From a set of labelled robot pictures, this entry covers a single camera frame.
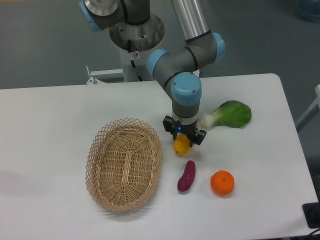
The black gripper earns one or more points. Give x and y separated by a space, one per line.
186 126

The yellow mango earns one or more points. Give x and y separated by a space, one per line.
182 145

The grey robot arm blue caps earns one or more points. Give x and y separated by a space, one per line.
202 46

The purple sweet potato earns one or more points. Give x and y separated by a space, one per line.
186 180

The green bok choy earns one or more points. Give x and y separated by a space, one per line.
232 114

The orange mandarin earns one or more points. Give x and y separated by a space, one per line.
222 182

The woven wicker basket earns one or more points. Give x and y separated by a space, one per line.
123 165

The black device at table edge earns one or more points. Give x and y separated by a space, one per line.
312 214

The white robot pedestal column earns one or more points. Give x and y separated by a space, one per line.
136 42

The white frame piece right edge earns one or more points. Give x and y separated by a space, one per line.
310 111

